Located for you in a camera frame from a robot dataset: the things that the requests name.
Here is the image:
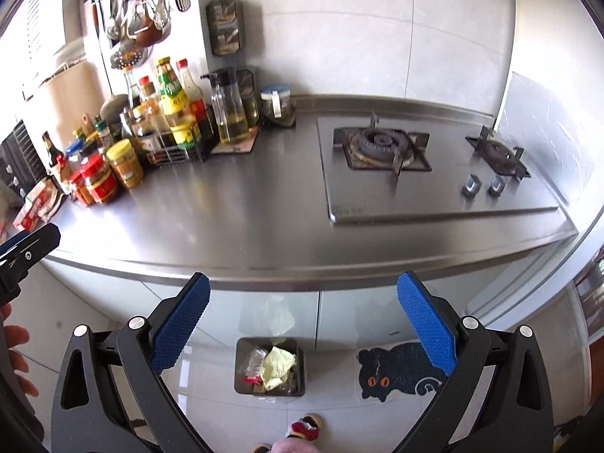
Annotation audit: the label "cream yellow plastic bag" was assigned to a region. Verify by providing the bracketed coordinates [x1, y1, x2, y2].
[261, 347, 297, 391]

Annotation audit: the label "red white carton box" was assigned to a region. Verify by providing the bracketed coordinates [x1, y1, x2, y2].
[243, 348, 268, 385]

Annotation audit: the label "black trash bin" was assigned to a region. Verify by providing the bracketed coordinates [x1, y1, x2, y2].
[233, 337, 305, 399]

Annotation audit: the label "left hand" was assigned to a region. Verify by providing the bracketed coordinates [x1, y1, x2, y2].
[1, 304, 40, 398]

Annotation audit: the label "red snack package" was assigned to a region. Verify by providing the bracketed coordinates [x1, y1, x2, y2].
[13, 178, 65, 232]

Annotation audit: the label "black cat floor mat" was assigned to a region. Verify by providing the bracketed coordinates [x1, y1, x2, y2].
[356, 342, 446, 403]

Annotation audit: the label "red lid chili jar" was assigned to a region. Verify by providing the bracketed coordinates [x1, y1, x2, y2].
[80, 153, 118, 203]

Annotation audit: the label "yellow lid sauce jar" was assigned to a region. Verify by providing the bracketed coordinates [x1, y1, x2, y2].
[105, 139, 143, 189]

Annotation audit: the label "left red patterned slipper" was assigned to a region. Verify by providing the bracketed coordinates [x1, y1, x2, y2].
[252, 444, 271, 453]

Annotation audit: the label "red patterned slipper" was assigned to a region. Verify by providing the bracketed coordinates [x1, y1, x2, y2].
[252, 444, 271, 453]
[287, 414, 322, 443]

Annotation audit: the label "wooden cutting board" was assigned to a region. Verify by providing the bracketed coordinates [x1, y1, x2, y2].
[23, 59, 105, 157]

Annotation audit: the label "pink fleece trouser legs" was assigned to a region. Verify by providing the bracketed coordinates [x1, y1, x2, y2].
[270, 438, 318, 453]

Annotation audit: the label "right red patterned slipper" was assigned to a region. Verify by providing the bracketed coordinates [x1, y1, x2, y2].
[287, 414, 322, 443]

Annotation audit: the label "yellow green seasoning bottle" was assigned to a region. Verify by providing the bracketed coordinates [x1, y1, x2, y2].
[156, 57, 200, 150]

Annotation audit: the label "right stove knob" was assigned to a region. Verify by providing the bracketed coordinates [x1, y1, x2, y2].
[487, 175, 507, 199]

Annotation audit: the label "stove knob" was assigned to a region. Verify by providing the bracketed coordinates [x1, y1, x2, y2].
[462, 174, 482, 199]
[487, 175, 507, 199]

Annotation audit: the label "left stove knob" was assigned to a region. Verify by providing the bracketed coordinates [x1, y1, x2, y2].
[462, 174, 482, 199]

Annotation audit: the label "red cap soy bottle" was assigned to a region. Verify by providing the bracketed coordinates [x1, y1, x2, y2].
[177, 59, 213, 141]

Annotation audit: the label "hanging perforated ladle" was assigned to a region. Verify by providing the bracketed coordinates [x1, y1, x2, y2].
[106, 0, 149, 69]

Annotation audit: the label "right gas burner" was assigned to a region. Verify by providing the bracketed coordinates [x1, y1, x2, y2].
[465, 126, 531, 182]

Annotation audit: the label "gas burner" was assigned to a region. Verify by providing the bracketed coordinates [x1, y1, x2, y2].
[465, 126, 531, 182]
[332, 112, 432, 178]

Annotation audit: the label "glass oil dispenser bottle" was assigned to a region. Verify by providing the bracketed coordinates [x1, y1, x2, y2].
[202, 68, 249, 144]

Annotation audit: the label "brown hanging ladle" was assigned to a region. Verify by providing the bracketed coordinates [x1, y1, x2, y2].
[131, 2, 163, 48]

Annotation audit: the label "left gas burner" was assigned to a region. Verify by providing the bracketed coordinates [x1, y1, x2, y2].
[332, 112, 432, 178]

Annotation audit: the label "blue lid glass jar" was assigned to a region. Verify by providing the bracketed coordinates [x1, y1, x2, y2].
[260, 84, 296, 128]

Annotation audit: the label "black wire condiment rack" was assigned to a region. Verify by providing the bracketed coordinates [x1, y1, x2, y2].
[135, 132, 219, 167]

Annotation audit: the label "wall mounted spice box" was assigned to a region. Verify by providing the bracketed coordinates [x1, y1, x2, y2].
[206, 0, 246, 56]

